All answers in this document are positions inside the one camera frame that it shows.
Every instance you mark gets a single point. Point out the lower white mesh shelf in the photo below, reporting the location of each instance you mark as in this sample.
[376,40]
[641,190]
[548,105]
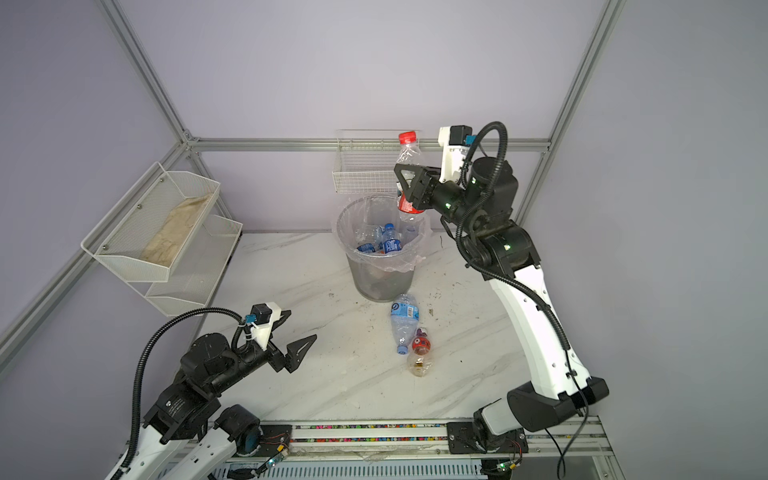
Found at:
[197,274]

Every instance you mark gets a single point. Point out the bottle blue label white cap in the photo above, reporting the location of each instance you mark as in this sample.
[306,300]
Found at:
[367,248]

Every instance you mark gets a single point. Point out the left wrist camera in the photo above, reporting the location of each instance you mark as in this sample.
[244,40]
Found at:
[259,323]

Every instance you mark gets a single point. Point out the red label bottle purple cap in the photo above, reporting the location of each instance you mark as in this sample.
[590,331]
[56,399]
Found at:
[421,344]

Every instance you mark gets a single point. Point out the small bottle blue cap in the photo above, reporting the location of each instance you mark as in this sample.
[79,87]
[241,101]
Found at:
[389,239]

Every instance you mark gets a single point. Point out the beige cloth in shelf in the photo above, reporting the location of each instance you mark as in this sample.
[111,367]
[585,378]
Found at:
[166,244]

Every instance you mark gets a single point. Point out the white wire wall basket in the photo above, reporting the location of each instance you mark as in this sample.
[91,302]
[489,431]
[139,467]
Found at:
[365,159]

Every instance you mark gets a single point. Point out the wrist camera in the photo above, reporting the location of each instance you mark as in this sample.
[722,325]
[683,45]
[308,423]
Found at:
[454,141]
[259,323]

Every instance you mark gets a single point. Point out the grey mesh waste bin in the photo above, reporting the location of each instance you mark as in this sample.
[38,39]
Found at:
[377,285]

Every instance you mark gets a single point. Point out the upper white mesh shelf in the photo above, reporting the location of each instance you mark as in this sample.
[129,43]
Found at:
[120,237]

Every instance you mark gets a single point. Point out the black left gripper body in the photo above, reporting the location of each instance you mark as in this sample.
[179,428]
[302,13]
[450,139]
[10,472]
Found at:
[248,363]

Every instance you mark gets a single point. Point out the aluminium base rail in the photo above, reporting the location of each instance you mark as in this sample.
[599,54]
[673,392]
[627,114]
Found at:
[386,449]

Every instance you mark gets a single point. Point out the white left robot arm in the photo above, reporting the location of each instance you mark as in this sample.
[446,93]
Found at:
[179,414]

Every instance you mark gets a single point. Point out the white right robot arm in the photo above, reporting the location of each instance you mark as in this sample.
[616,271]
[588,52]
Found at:
[560,385]

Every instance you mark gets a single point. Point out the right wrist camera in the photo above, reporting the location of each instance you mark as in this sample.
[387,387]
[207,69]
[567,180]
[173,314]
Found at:
[454,141]

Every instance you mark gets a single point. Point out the clear brownish crushed bottle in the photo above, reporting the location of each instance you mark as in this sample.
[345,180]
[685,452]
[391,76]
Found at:
[419,365]

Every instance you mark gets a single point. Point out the white mesh shelf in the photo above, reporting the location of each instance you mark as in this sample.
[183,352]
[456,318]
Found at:
[197,274]
[120,237]

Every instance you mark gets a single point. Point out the large clear bottle light-blue label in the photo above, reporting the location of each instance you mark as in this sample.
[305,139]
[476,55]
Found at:
[404,318]

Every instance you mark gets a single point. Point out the clear plastic bin liner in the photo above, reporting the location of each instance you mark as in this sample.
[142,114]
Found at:
[361,221]

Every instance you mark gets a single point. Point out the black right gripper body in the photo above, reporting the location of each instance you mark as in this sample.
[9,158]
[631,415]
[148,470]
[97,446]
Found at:
[443,198]

